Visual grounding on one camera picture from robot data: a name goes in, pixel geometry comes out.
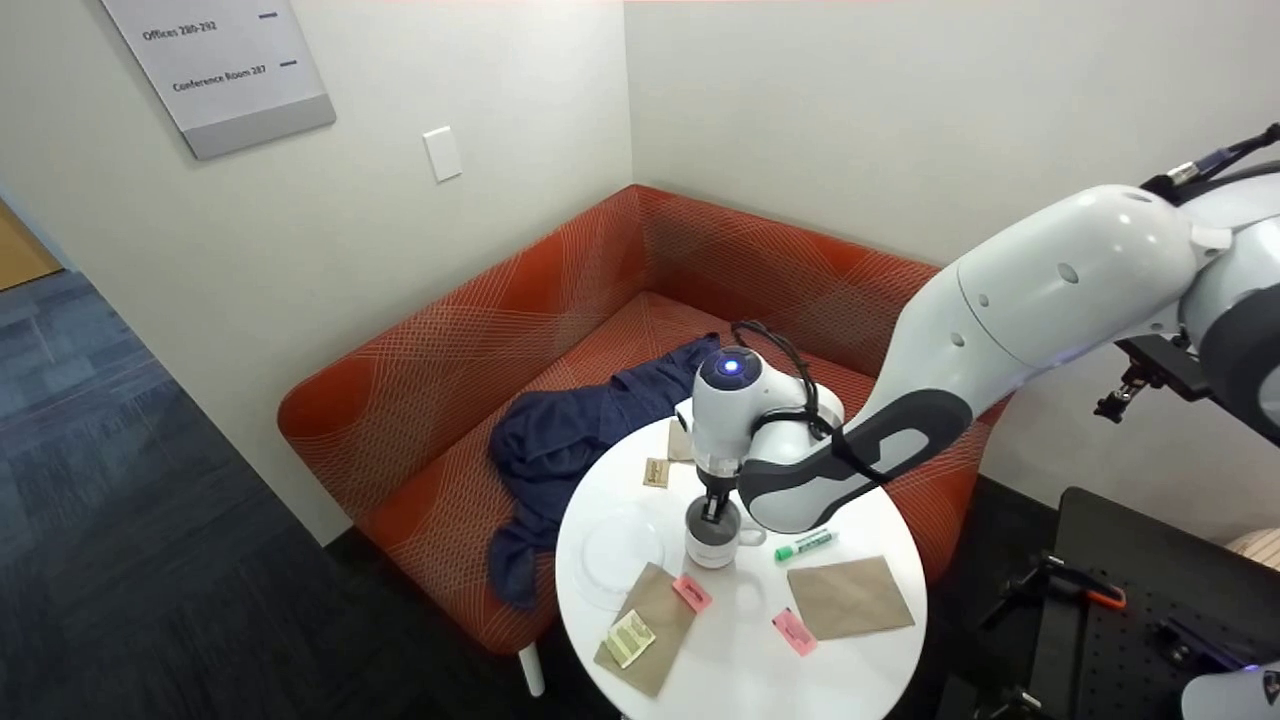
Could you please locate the orange handled tool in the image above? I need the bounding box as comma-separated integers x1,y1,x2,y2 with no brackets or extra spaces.
1035,553,1130,616

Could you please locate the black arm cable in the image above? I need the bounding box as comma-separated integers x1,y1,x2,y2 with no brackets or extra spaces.
728,316,886,487

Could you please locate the black side table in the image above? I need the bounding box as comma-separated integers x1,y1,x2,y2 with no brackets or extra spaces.
1025,484,1280,720

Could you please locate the wooden door panel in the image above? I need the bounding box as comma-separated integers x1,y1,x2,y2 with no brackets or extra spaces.
0,196,62,295

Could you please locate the yellow packet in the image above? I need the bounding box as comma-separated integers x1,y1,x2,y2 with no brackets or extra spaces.
598,609,660,671

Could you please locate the white sofa leg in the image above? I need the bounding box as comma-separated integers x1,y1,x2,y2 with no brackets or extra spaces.
515,642,551,701

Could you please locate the clear round lid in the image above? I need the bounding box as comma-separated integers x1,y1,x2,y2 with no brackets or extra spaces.
578,519,662,598

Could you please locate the green marker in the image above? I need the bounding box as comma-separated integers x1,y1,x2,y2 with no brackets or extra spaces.
771,524,838,567

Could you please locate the orange corner sofa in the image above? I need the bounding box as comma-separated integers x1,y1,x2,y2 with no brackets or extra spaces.
272,181,1045,665

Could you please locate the dark blue cloth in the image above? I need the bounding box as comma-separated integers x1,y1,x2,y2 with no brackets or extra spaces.
485,332,730,611

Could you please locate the white rounded device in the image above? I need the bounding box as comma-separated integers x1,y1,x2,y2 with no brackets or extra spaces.
1174,660,1280,720

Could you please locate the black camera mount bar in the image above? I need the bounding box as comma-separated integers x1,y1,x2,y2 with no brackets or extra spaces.
1091,332,1210,427

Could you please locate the pink packet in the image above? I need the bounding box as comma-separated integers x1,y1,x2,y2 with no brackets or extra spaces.
769,603,820,660
667,574,714,620

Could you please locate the round white table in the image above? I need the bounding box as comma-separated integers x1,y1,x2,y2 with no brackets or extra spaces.
551,408,931,720

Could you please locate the grey wall sign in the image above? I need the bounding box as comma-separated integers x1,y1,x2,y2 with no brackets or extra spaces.
96,0,341,165

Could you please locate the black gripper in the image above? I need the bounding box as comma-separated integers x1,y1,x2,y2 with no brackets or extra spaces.
691,470,745,537

